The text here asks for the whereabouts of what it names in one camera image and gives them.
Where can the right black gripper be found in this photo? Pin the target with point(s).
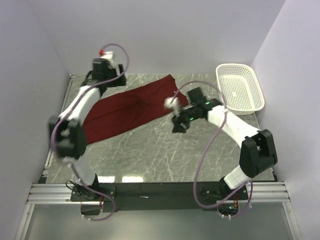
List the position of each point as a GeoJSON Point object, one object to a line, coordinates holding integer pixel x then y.
{"type": "Point", "coordinates": [177, 121]}

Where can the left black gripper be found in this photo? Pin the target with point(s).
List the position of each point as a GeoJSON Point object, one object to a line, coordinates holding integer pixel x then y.
{"type": "Point", "coordinates": [120, 81]}

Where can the dark red t-shirt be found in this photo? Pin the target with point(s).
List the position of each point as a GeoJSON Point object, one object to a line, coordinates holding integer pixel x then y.
{"type": "Point", "coordinates": [125, 111]}

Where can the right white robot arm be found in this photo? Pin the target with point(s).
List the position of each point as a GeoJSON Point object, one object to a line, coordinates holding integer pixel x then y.
{"type": "Point", "coordinates": [257, 147]}

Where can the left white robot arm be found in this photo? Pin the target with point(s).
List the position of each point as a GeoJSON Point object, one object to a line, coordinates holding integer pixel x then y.
{"type": "Point", "coordinates": [67, 135]}

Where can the white plastic laundry basket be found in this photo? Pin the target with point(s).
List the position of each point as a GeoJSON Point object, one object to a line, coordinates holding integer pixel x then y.
{"type": "Point", "coordinates": [239, 87]}

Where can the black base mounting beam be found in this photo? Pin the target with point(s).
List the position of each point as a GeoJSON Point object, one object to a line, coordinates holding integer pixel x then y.
{"type": "Point", "coordinates": [139, 196]}

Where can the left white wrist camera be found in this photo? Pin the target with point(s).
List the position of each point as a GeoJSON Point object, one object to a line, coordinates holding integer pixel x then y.
{"type": "Point", "coordinates": [109, 57]}

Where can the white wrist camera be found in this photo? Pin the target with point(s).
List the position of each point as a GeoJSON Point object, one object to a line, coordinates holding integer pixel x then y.
{"type": "Point", "coordinates": [173, 104]}
{"type": "Point", "coordinates": [109, 57]}

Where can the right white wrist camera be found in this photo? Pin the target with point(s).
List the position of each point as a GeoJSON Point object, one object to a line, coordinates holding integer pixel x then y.
{"type": "Point", "coordinates": [173, 104]}

